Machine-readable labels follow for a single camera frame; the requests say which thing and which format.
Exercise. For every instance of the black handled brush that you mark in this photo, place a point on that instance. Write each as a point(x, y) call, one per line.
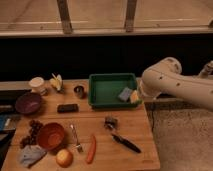
point(111, 124)

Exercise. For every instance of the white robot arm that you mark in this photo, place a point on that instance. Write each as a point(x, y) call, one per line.
point(165, 77)

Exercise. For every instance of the red bowl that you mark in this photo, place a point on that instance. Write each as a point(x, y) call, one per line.
point(50, 136)

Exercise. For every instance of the purple bowl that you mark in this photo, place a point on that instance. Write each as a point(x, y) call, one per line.
point(28, 103)

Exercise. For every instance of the green plastic tray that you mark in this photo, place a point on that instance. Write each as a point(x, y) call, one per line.
point(104, 90)

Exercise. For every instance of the blue sponge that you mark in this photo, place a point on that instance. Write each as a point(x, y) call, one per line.
point(125, 94)

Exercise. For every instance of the yellow sponge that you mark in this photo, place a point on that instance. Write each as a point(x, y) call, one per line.
point(134, 98)

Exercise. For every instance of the black rectangular block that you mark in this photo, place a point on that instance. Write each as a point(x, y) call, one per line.
point(66, 108)

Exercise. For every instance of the wooden cutting board table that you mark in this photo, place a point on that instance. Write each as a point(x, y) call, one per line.
point(100, 140)

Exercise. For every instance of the metal fork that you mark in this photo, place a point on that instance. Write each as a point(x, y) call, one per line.
point(78, 145)

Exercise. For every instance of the orange carrot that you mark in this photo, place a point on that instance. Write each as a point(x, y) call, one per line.
point(92, 150)

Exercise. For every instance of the yellow apple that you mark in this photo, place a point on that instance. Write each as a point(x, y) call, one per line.
point(64, 158)

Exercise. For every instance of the bunch of dark grapes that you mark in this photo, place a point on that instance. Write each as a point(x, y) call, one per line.
point(30, 139)

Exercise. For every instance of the grey blue cloth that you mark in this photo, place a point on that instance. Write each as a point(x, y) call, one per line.
point(30, 155)

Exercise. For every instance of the blue object at left edge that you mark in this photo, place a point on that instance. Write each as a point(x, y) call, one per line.
point(8, 123)

